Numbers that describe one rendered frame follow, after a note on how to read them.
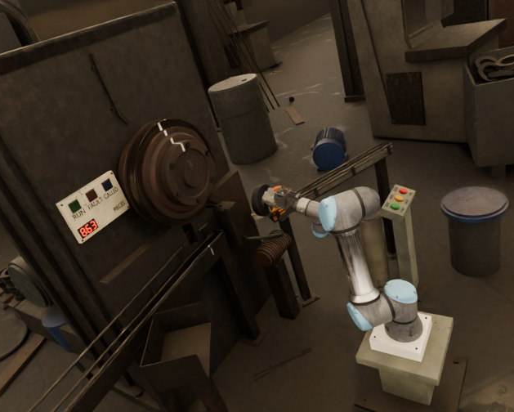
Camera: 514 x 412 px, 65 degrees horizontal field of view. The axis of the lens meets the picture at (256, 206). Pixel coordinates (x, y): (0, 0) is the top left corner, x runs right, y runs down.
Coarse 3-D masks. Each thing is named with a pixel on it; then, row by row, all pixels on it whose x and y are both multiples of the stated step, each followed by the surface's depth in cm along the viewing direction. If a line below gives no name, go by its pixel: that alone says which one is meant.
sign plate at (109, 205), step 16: (112, 176) 165; (80, 192) 154; (96, 192) 160; (112, 192) 165; (64, 208) 149; (80, 208) 154; (96, 208) 160; (112, 208) 166; (80, 224) 155; (96, 224) 160; (80, 240) 155
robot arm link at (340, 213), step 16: (352, 192) 147; (320, 208) 151; (336, 208) 144; (352, 208) 145; (336, 224) 146; (352, 224) 146; (336, 240) 152; (352, 240) 148; (352, 256) 149; (352, 272) 151; (368, 272) 152; (352, 288) 153; (368, 288) 151; (352, 304) 155; (368, 304) 150; (384, 304) 152; (368, 320) 151; (384, 320) 153
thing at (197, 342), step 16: (192, 304) 160; (160, 320) 163; (176, 320) 163; (192, 320) 164; (208, 320) 164; (160, 336) 161; (176, 336) 163; (192, 336) 161; (208, 336) 159; (144, 352) 144; (160, 352) 157; (176, 352) 156; (192, 352) 154; (208, 352) 152; (144, 368) 139; (160, 368) 139; (176, 368) 139; (192, 368) 140; (208, 368) 146; (160, 384) 143; (176, 384) 143; (208, 384) 163; (208, 400) 167
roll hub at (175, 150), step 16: (176, 144) 166; (192, 144) 170; (176, 160) 164; (192, 160) 170; (208, 160) 179; (160, 176) 163; (176, 176) 165; (192, 176) 170; (208, 176) 180; (176, 192) 165; (192, 192) 174; (208, 192) 180
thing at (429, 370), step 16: (432, 320) 172; (448, 320) 170; (368, 336) 175; (432, 336) 166; (448, 336) 164; (368, 352) 168; (384, 352) 165; (432, 352) 159; (384, 368) 162; (400, 368) 157; (416, 368) 156; (432, 368) 154; (432, 384) 152
